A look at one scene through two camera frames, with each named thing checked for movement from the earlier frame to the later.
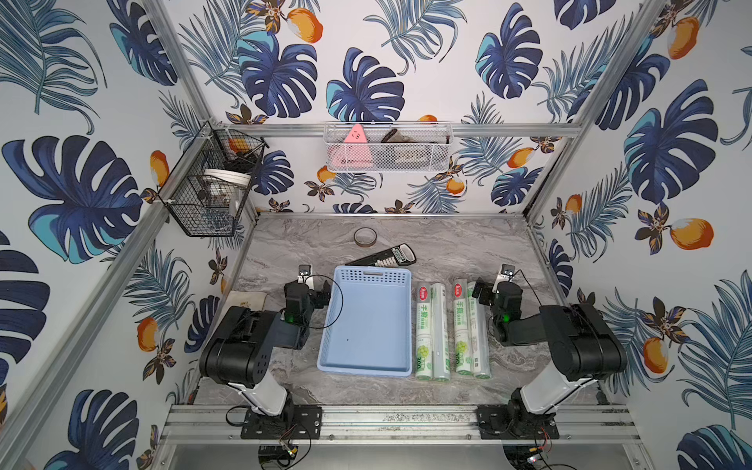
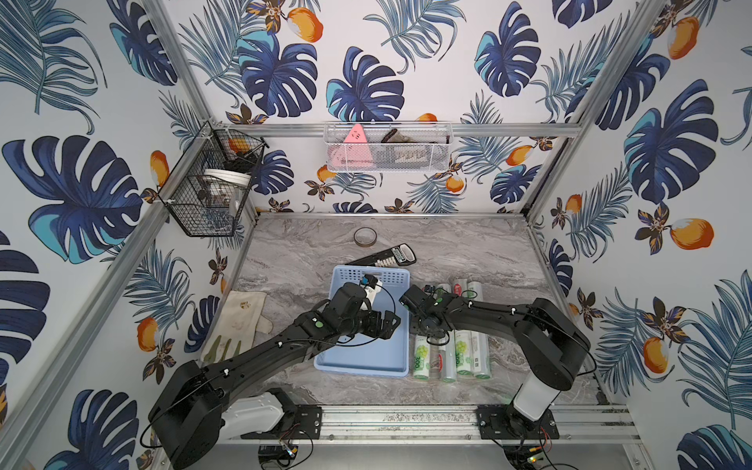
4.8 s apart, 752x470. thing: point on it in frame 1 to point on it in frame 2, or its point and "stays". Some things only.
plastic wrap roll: [461, 327] stays
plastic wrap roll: [479, 336] stays
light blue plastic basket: [368, 330] stays
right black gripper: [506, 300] to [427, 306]
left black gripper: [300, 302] to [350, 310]
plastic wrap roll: [423, 332] stays
